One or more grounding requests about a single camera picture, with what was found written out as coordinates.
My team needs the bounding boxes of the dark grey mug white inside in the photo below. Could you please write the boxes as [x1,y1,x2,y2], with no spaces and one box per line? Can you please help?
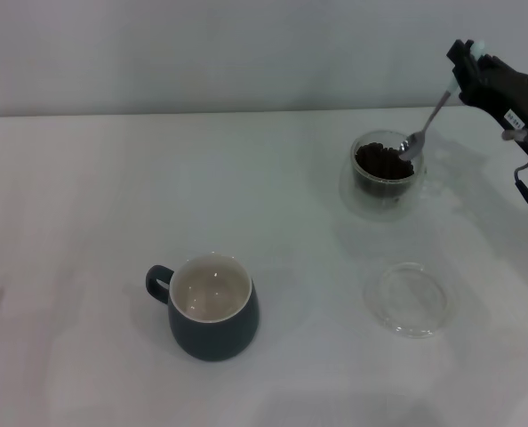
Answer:
[145,253,261,363]

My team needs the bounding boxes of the clear double-wall glass cup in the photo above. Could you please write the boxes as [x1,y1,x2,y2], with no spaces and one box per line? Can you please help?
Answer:
[339,128,445,222]

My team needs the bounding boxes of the steel spoon light blue handle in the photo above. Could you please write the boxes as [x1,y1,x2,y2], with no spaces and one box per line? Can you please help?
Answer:
[396,38,488,162]

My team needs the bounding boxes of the clear round glass saucer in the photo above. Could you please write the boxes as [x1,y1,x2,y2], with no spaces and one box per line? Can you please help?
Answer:
[363,262,450,340]

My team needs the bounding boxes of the coffee beans in glass cup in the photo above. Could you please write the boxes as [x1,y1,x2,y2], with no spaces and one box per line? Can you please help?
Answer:
[352,141,416,201]

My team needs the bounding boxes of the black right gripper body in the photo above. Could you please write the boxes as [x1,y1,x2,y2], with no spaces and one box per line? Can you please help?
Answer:
[459,56,528,155]

